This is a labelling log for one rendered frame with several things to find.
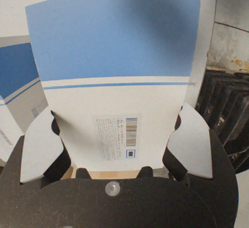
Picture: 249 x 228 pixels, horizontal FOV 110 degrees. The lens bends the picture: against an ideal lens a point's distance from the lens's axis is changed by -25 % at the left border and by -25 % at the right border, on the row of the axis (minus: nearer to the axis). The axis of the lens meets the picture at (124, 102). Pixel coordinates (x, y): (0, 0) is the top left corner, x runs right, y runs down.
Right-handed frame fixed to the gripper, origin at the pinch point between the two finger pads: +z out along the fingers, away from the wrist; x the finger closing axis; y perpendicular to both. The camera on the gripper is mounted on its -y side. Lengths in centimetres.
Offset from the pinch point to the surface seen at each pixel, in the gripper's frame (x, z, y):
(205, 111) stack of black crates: 51, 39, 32
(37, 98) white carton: -12.9, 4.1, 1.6
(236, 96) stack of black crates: 52, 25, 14
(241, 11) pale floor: 102, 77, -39
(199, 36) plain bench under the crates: 13.1, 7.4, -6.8
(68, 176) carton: -16.2, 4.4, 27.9
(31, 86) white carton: -13.0, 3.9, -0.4
